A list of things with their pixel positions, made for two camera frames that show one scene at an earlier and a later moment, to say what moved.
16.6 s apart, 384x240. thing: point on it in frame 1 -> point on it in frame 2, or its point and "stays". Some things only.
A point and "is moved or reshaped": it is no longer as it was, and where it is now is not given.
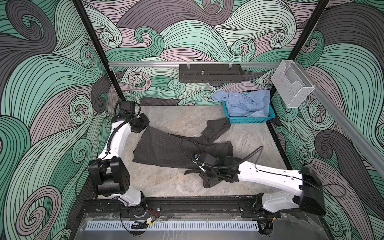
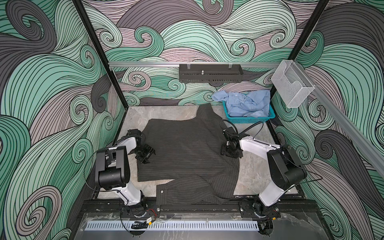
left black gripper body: [141, 122] -> [143, 153]
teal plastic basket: [246, 119] stays
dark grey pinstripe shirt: [155, 146] is moved or reshaped
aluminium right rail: [347, 126] stays
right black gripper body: [207, 177] -> [229, 152]
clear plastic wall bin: [292, 85] stays
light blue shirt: [253, 103] stays
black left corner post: [101, 50] stays
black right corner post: [310, 26] stays
